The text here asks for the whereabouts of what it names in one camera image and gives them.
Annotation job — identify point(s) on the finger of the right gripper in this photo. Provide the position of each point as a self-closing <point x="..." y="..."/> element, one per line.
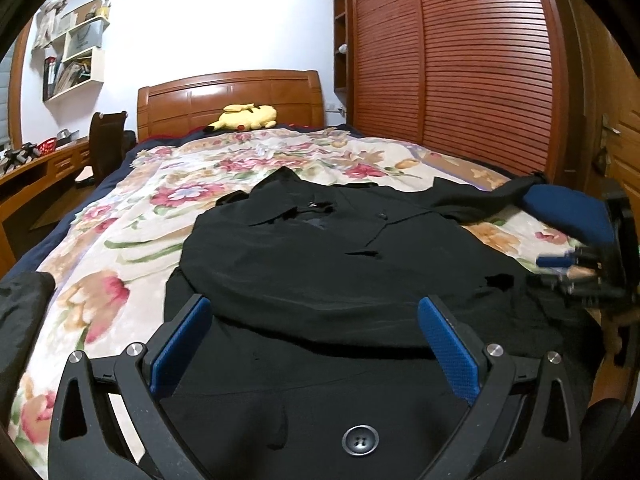
<point x="555" y="261"/>

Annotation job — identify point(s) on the floral bed blanket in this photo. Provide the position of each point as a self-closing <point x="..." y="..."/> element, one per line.
<point x="111" y="267"/>

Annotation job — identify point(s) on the wooden bed headboard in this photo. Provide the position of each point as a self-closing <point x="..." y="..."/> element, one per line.
<point x="176" y="108"/>

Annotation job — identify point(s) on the red basket on desk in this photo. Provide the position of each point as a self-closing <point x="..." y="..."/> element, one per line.
<point x="47" y="147"/>

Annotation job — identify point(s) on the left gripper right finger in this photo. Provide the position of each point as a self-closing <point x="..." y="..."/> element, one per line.
<point x="520" y="419"/>

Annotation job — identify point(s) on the dark brown chair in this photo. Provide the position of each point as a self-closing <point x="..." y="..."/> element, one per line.
<point x="109" y="142"/>

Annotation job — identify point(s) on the yellow plush toy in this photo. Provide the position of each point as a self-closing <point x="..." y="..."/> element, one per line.
<point x="244" y="117"/>

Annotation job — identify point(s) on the wooden desk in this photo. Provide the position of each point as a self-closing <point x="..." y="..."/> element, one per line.
<point x="36" y="197"/>

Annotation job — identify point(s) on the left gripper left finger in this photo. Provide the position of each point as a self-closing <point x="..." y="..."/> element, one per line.
<point x="86" y="441"/>

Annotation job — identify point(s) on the wooden room door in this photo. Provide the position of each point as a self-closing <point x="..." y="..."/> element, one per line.
<point x="611" y="108"/>

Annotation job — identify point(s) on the white wall shelf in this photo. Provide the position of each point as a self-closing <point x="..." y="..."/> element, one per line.
<point x="72" y="47"/>

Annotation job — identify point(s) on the folded navy blue garment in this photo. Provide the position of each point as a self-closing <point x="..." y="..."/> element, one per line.
<point x="572" y="212"/>

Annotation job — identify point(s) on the folded dark grey garment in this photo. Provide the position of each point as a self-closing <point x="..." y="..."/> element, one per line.
<point x="24" y="301"/>

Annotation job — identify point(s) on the black coat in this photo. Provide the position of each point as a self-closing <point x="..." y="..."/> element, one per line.
<point x="315" y="366"/>

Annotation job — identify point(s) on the wooden louvered wardrobe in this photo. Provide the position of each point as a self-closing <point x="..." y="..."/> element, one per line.
<point x="497" y="81"/>

